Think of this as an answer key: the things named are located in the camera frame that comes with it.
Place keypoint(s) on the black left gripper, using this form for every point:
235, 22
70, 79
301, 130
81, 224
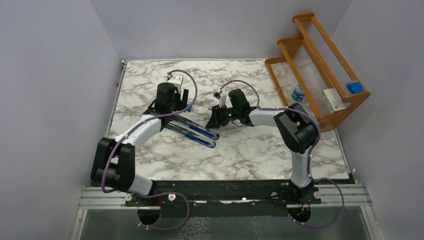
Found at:
181, 104

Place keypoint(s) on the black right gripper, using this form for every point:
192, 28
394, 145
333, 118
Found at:
216, 119

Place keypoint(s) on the blue black stapler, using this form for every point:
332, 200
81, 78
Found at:
196, 127

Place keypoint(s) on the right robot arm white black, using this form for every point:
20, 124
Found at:
298, 130

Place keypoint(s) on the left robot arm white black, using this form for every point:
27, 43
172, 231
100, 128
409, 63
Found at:
114, 162

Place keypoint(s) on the grey blue small cylinder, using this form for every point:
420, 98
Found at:
189, 108

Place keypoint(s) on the blue lidded small jar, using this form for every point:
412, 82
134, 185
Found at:
298, 94

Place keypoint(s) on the orange wooden tiered rack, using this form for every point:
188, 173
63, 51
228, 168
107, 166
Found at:
317, 64

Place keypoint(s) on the white red carton box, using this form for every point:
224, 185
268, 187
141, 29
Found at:
332, 100

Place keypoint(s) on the blue block on rack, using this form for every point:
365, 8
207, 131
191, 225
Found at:
354, 87

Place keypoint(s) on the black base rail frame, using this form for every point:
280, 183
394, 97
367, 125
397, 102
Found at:
179, 199

